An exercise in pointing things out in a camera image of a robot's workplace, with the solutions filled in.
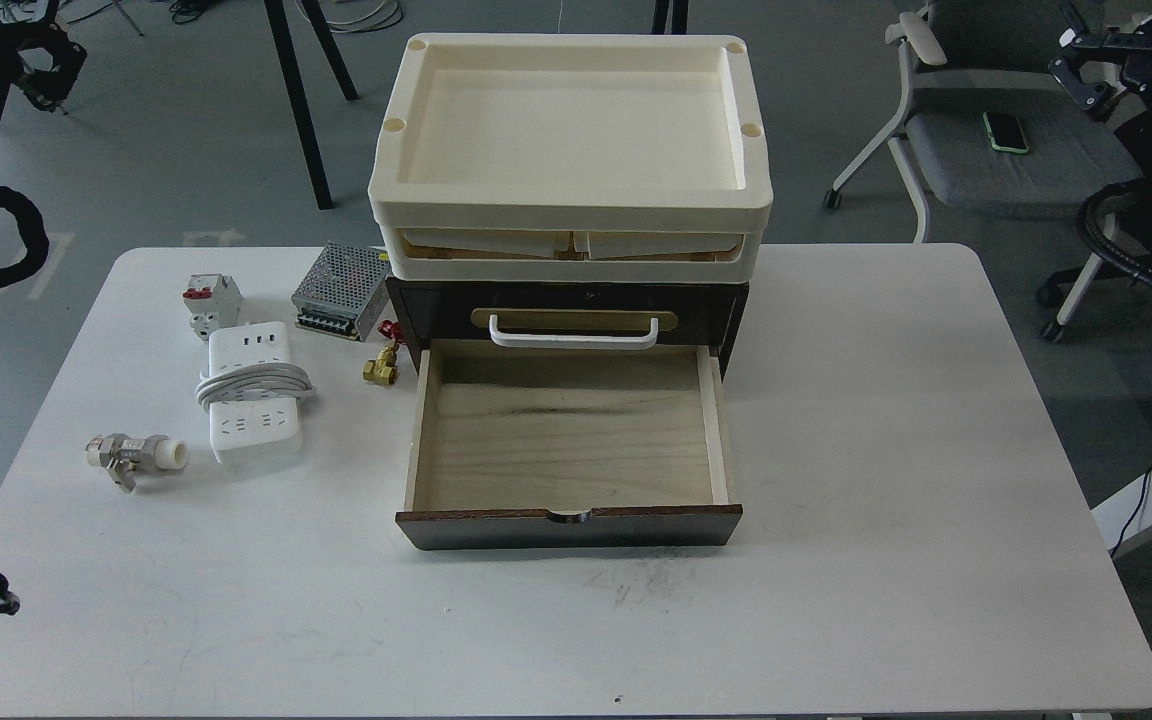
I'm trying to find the white power strip with cable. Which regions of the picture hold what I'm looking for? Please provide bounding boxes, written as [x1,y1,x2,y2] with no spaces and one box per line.
[195,323,316,464]

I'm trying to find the open wooden drawer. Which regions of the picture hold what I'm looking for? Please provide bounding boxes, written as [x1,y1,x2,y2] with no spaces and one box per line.
[396,340,742,550]

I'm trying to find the cream plastic tray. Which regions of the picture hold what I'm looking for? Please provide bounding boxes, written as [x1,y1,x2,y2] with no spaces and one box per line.
[367,33,773,285]

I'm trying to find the metal mesh power supply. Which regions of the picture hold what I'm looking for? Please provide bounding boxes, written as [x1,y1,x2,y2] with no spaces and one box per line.
[291,243,391,341]

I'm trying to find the red white circuit breaker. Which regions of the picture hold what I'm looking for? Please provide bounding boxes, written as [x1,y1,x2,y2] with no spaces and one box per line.
[182,273,243,342]

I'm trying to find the black table legs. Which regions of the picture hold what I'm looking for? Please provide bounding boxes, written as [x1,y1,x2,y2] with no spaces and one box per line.
[264,0,361,211]

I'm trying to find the silver valve white ends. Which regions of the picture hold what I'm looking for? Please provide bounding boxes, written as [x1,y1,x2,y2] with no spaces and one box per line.
[84,433,189,495]

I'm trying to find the grey office chair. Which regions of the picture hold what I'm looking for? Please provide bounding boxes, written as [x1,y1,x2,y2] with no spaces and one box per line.
[823,0,1152,244]

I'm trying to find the green case smartphone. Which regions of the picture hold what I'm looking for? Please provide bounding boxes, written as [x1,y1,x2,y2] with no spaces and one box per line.
[980,111,1030,156]

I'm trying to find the white drawer handle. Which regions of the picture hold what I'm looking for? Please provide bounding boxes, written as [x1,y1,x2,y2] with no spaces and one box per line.
[488,314,660,351]

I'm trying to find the brass valve red handle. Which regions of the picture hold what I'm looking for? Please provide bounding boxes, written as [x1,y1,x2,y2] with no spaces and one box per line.
[361,320,406,387]

